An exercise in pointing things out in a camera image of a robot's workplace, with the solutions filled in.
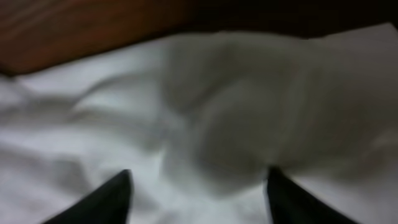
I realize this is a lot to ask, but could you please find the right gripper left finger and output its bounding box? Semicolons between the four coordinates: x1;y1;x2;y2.
44;169;133;224

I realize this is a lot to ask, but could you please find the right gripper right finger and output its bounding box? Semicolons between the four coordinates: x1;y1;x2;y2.
266;167;356;224

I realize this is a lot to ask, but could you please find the white t-shirt with print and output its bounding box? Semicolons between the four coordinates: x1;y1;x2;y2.
1;24;397;223

